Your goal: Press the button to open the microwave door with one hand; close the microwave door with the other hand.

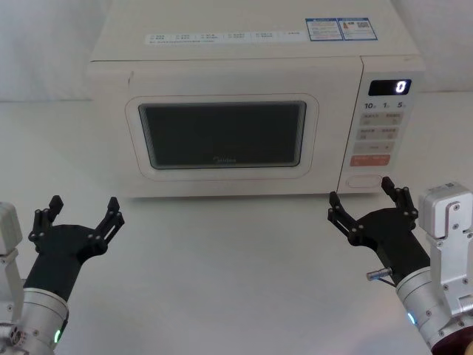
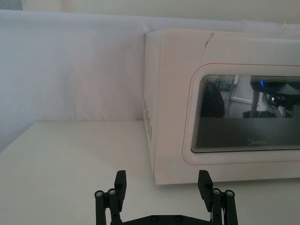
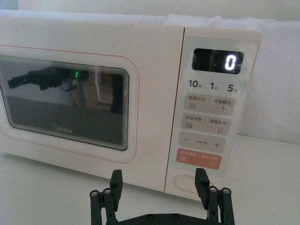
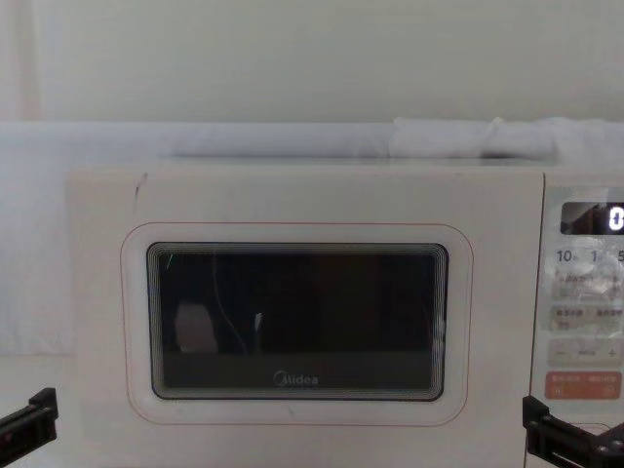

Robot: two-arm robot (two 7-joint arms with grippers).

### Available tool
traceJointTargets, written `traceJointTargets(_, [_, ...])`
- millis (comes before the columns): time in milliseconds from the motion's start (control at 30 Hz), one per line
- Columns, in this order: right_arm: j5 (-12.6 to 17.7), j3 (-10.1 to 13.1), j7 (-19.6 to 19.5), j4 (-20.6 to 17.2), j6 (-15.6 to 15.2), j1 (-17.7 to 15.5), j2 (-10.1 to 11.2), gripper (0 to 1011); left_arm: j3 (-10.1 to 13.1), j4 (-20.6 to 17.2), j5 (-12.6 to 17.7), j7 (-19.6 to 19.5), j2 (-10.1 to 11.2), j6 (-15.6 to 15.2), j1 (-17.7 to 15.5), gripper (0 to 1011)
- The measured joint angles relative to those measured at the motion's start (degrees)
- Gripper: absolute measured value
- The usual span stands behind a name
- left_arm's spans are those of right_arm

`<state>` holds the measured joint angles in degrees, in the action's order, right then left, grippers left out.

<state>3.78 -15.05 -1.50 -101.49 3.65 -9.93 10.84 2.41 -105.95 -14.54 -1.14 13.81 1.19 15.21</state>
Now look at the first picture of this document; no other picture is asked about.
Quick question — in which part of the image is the thin cable with silver plug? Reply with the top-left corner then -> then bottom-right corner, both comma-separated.
364,268 -> 398,288

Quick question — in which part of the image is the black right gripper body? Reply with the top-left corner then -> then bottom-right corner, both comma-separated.
349,206 -> 432,288

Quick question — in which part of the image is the oven control panel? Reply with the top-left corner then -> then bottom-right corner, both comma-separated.
338,58 -> 426,195

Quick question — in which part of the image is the cream microwave oven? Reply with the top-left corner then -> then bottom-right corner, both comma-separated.
87,0 -> 426,203

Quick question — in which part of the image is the white tablecloth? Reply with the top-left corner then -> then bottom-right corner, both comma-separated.
0,90 -> 473,355

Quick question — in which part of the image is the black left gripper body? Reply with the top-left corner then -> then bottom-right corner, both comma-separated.
22,223 -> 98,302

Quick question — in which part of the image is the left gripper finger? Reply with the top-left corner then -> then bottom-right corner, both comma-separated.
29,195 -> 64,253
87,197 -> 126,256

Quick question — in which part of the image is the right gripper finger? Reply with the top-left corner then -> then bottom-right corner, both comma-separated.
327,191 -> 361,245
382,176 -> 419,223

